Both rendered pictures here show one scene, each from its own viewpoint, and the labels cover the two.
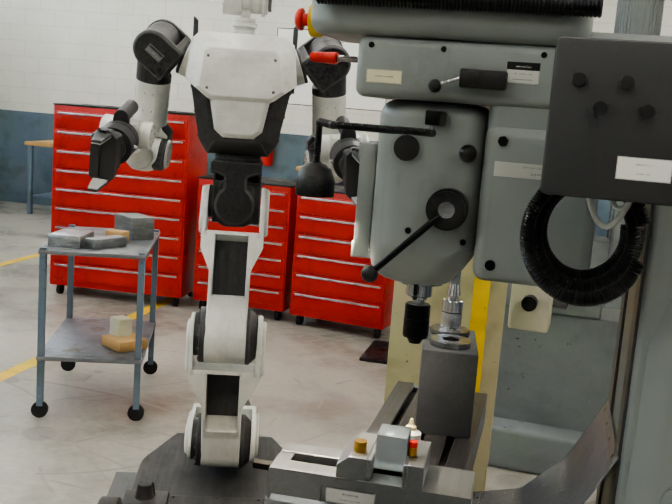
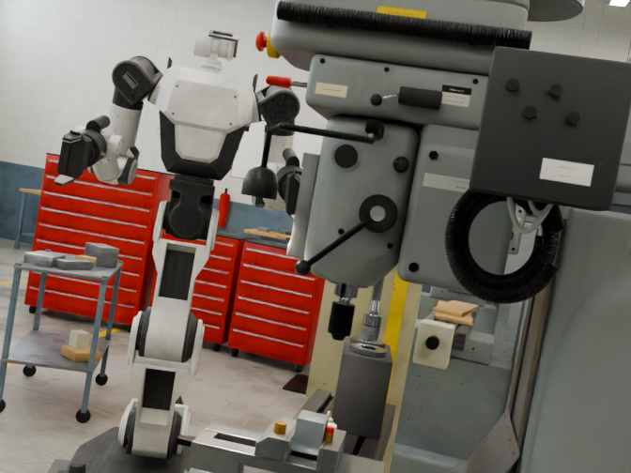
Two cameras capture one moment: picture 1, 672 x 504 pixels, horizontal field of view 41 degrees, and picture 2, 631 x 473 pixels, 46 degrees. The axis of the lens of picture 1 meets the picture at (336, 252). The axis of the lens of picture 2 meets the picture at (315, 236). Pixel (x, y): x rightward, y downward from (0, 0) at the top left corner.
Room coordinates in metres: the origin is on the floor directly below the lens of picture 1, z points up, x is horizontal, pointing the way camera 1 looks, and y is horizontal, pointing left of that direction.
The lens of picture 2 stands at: (0.16, -0.01, 1.46)
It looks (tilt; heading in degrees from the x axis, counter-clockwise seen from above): 3 degrees down; 358
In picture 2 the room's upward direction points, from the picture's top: 10 degrees clockwise
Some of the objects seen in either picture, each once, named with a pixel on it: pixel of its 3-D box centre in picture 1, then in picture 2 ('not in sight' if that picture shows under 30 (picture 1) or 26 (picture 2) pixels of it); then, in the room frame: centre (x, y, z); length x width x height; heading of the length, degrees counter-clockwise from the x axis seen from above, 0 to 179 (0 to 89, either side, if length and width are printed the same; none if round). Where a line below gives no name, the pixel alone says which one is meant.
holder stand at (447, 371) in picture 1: (446, 376); (361, 383); (1.97, -0.27, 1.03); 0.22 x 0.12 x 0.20; 174
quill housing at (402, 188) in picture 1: (430, 192); (363, 203); (1.63, -0.16, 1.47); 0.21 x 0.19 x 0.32; 167
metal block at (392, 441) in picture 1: (393, 447); (310, 432); (1.49, -0.12, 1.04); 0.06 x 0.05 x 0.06; 169
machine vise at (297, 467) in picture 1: (373, 476); (289, 459); (1.49, -0.09, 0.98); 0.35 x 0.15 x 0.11; 79
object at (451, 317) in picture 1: (451, 315); (370, 328); (2.02, -0.27, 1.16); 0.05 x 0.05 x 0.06
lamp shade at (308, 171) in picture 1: (315, 178); (261, 181); (1.65, 0.05, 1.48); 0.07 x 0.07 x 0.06
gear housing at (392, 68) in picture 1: (463, 75); (400, 100); (1.62, -0.20, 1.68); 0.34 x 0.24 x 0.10; 77
